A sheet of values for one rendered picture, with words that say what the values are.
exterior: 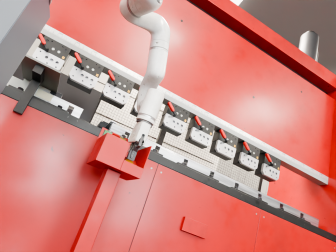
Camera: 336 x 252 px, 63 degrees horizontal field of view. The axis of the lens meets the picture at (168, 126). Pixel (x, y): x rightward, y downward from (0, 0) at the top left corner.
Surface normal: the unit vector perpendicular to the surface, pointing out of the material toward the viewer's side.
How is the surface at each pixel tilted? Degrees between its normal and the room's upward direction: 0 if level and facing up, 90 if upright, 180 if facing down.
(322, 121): 90
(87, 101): 90
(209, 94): 90
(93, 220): 90
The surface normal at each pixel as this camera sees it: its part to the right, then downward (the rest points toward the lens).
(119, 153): 0.48, -0.21
